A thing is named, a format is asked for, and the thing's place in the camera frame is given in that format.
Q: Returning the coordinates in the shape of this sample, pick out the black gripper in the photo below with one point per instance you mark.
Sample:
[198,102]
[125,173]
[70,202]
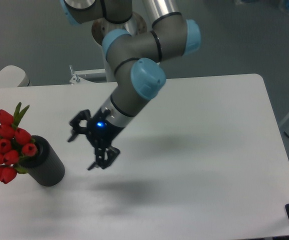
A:
[100,133]

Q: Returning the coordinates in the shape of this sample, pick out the red tulip bouquet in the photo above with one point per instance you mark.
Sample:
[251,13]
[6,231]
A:
[17,145]

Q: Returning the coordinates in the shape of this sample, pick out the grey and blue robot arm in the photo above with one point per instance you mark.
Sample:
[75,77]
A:
[134,61]

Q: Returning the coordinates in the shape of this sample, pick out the dark grey ribbed vase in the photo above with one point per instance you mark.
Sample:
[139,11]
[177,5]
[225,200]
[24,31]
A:
[45,167]

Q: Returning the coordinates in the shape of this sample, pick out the white chair seat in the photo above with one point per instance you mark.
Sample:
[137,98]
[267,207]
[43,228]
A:
[13,76]

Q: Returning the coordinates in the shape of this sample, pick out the white pedestal base bracket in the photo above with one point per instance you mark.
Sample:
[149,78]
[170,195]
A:
[79,77]

